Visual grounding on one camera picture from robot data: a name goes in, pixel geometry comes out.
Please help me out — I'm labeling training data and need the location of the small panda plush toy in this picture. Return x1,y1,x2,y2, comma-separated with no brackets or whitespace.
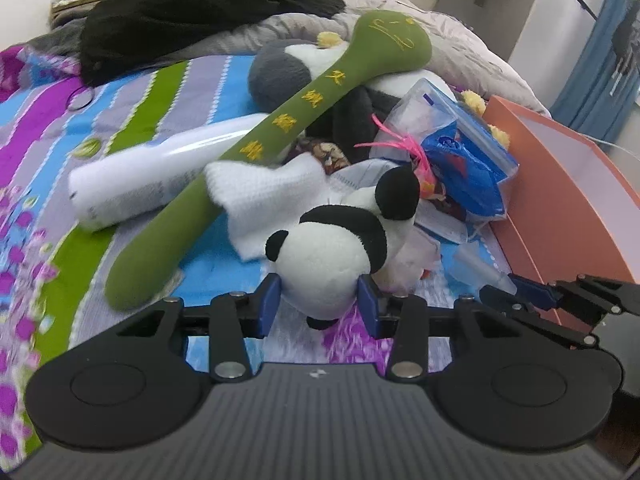
265,166,420,330

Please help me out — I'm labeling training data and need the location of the white knitted cloth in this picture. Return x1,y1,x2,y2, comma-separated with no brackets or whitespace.
204,153,332,261

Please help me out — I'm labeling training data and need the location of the blue plastic bag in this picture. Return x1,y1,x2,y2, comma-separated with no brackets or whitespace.
422,121,508,221

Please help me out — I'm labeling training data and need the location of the orange cardboard box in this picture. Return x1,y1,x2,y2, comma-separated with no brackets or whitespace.
484,96,639,283

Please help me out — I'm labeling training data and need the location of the pink ribbon snack packet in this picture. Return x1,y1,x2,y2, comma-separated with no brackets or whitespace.
355,113,445,200

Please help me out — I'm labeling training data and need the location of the colourful striped floral bedsheet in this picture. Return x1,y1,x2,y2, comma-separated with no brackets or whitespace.
1,47,390,471

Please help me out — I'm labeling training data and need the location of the white cylindrical bottle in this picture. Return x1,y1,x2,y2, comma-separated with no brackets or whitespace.
68,113,266,232

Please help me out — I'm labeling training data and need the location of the blue curtain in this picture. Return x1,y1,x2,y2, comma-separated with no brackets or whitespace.
551,0,639,142

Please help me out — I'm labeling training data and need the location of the grey quilt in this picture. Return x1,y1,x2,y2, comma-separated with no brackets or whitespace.
28,0,548,114

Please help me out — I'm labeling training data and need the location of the grey white penguin plush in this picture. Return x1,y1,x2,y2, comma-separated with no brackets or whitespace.
248,32,486,162

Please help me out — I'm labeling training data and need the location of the long green plush stick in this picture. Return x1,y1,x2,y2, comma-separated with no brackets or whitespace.
105,10,432,310

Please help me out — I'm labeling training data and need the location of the grey white wardrobe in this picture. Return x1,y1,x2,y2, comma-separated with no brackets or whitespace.
434,0,622,61

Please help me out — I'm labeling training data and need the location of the black garment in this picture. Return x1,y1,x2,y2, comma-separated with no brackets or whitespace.
79,0,345,86

